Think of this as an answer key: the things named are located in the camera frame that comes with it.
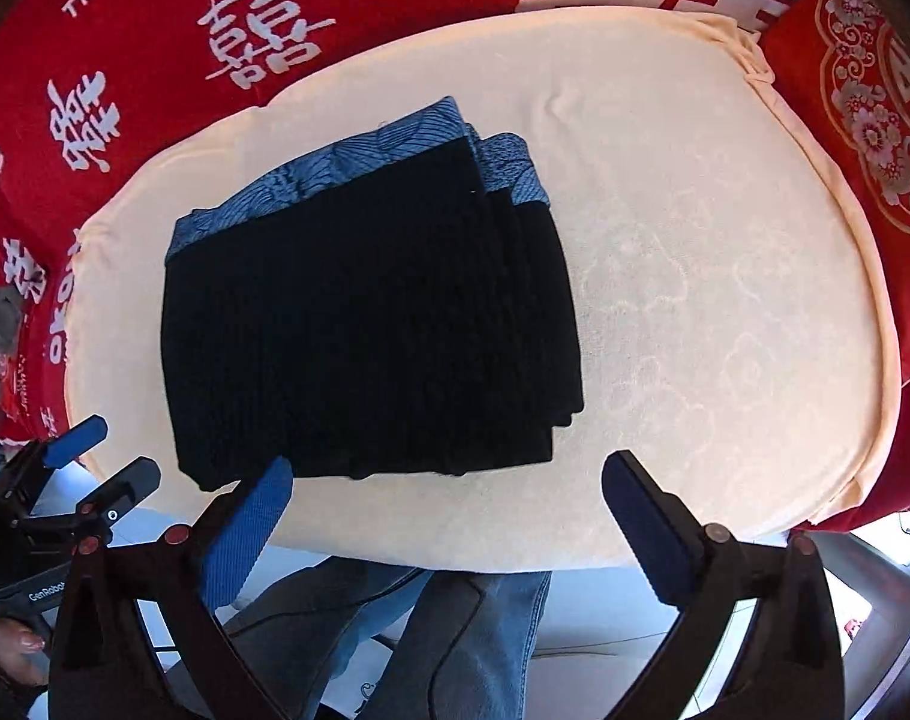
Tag beige padded cloth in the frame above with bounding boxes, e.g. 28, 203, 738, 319
63, 6, 903, 577

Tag red printed blanket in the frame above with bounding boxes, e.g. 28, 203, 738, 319
0, 0, 834, 458

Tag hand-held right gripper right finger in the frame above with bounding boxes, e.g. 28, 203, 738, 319
600, 450, 847, 720

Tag person's left hand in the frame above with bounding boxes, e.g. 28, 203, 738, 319
0, 610, 51, 687

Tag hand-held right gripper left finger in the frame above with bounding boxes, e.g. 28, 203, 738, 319
46, 456, 328, 720

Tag person's blue jeans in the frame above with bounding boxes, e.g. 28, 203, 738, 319
222, 559, 555, 720

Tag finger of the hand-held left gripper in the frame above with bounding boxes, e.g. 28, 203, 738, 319
0, 415, 109, 520
72, 457, 162, 550

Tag red cushion gold floral print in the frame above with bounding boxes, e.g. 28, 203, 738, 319
761, 0, 910, 533

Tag black pants with blue waistband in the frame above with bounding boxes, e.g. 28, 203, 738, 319
161, 96, 587, 494

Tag black cable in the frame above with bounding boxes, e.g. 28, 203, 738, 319
136, 566, 501, 720

